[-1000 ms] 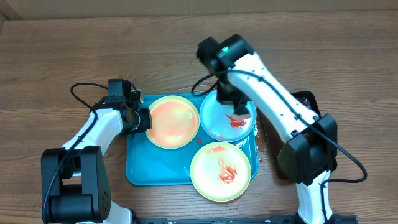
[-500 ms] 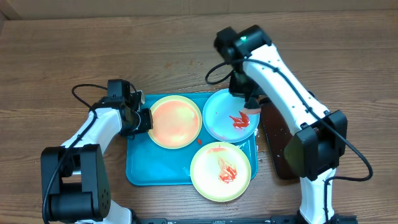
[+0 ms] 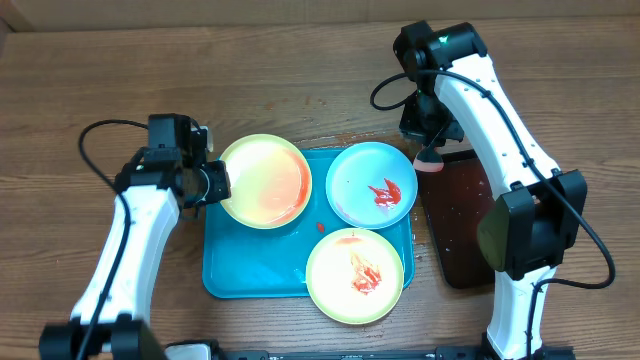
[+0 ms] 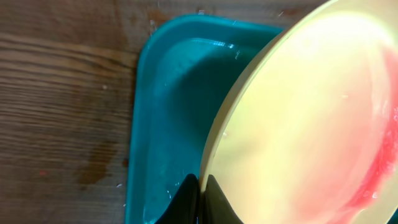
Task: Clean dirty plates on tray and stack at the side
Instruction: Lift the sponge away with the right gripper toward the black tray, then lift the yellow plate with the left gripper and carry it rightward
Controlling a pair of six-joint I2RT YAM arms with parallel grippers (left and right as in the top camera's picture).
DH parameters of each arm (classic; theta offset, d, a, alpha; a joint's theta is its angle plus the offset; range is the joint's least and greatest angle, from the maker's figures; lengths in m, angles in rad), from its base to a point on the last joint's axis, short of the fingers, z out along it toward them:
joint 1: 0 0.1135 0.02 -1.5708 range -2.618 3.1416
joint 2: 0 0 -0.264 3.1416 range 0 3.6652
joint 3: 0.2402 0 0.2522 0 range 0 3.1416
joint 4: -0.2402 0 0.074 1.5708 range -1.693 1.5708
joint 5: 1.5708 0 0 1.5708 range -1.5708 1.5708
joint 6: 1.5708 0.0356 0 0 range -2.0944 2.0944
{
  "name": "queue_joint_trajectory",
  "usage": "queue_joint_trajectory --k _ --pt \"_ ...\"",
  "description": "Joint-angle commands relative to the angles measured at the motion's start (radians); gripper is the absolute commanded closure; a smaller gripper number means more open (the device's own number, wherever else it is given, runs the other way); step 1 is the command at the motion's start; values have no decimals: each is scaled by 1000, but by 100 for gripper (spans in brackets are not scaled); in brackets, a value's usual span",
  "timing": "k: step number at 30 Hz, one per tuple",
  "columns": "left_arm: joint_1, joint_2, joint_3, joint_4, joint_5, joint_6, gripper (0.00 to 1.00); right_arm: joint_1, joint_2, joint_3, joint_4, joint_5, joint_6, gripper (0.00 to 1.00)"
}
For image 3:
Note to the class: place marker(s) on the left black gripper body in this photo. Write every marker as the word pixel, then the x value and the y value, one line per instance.
pixel 213 183

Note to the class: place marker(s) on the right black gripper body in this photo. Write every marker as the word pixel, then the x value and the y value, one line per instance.
pixel 430 132

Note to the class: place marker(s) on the pink and green sponge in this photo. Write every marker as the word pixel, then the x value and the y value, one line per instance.
pixel 428 162

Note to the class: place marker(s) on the yellow plate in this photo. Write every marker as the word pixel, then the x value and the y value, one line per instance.
pixel 270 181
pixel 354 276

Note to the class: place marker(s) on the light blue plate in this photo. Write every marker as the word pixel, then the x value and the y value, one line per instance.
pixel 360 175

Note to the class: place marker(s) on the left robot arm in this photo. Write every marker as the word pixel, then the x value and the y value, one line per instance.
pixel 113 314

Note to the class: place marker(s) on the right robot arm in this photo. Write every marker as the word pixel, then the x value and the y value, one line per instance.
pixel 534 219

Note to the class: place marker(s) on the teal plastic tray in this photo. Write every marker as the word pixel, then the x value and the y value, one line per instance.
pixel 243 262

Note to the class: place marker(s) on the black water tray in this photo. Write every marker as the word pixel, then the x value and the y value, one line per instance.
pixel 455 199

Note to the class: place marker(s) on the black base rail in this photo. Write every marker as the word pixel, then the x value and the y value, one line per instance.
pixel 375 355

